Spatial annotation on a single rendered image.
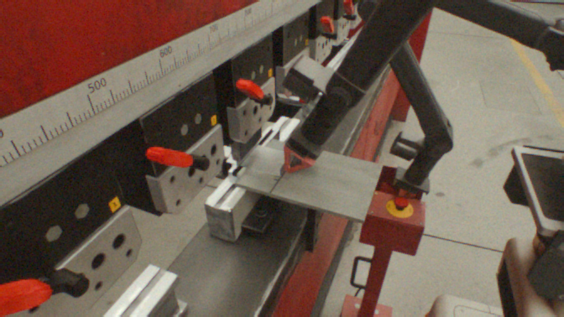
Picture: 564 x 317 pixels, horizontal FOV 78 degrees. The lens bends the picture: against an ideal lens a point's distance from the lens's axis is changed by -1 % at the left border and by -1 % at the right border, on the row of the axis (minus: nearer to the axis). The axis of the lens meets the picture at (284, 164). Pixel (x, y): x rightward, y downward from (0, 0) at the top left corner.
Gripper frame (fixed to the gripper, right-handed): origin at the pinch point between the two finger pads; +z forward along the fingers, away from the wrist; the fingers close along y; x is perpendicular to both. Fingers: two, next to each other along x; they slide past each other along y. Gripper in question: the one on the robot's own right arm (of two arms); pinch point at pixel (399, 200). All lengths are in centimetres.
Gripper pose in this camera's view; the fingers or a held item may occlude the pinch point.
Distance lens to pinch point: 112.2
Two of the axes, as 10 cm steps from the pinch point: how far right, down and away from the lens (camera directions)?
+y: -9.1, -3.9, 1.0
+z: -2.5, 7.3, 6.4
